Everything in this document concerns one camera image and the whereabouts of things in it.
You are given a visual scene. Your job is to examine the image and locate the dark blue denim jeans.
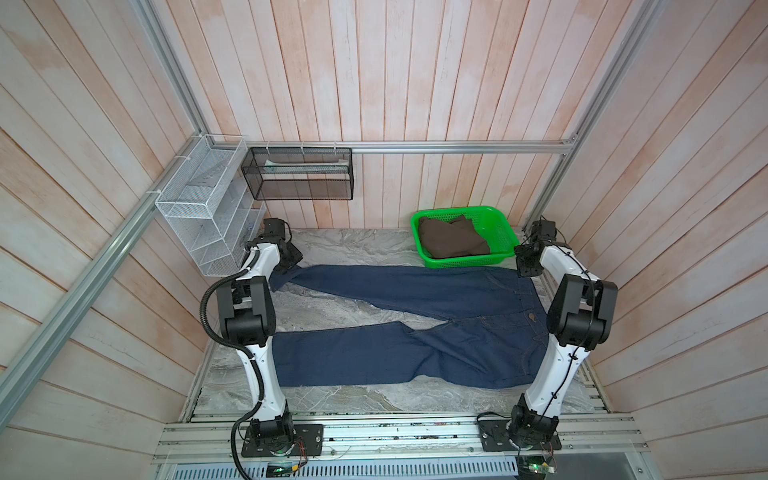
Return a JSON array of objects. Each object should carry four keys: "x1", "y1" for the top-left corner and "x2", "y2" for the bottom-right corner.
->
[{"x1": 270, "y1": 265, "x2": 548, "y2": 389}]

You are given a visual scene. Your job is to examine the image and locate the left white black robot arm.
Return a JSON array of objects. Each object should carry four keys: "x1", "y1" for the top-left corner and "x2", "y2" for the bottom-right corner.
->
[{"x1": 216, "y1": 236, "x2": 295, "y2": 455}]

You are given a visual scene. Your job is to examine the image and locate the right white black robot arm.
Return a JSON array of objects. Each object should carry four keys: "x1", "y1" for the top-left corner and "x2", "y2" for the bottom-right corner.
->
[{"x1": 507, "y1": 241, "x2": 618, "y2": 449}]

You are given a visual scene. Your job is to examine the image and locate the folded dark brown trousers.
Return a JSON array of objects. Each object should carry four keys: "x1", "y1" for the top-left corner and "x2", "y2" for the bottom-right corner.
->
[{"x1": 418, "y1": 215, "x2": 491, "y2": 260}]

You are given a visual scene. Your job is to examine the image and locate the green perforated plastic basket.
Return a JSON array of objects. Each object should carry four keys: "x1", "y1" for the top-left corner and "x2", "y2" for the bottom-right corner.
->
[{"x1": 410, "y1": 206, "x2": 520, "y2": 269}]

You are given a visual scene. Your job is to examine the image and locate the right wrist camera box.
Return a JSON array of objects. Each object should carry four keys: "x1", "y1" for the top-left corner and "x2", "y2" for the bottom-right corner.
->
[{"x1": 530, "y1": 219, "x2": 558, "y2": 243}]

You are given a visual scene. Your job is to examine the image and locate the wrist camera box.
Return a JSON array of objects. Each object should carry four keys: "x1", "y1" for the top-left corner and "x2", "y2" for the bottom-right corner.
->
[
  {"x1": 530, "y1": 219, "x2": 558, "y2": 243},
  {"x1": 261, "y1": 218, "x2": 290, "y2": 243}
]

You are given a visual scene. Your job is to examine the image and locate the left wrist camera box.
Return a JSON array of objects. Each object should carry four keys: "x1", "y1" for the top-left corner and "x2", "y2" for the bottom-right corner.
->
[{"x1": 261, "y1": 218, "x2": 290, "y2": 243}]

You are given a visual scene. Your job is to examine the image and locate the white wire mesh shelf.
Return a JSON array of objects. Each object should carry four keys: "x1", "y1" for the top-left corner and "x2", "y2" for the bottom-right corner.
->
[{"x1": 156, "y1": 134, "x2": 267, "y2": 278}]

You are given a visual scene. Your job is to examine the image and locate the black mesh wall basket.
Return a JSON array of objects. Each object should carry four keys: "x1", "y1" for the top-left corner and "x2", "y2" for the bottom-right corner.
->
[{"x1": 241, "y1": 146, "x2": 355, "y2": 201}]

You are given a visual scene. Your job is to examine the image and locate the horizontal aluminium wall rail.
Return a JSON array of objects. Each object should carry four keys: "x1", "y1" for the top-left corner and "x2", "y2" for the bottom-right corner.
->
[{"x1": 214, "y1": 136, "x2": 575, "y2": 154}]

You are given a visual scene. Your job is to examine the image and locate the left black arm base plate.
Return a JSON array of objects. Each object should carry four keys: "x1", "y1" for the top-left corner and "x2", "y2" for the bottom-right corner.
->
[{"x1": 240, "y1": 421, "x2": 324, "y2": 458}]

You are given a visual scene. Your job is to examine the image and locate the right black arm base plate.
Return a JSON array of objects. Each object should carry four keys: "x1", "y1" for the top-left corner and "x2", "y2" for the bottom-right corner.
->
[{"x1": 476, "y1": 412, "x2": 562, "y2": 452}]

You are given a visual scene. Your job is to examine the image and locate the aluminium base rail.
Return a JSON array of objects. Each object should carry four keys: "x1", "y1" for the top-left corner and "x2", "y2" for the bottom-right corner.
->
[{"x1": 152, "y1": 410, "x2": 649, "y2": 480}]

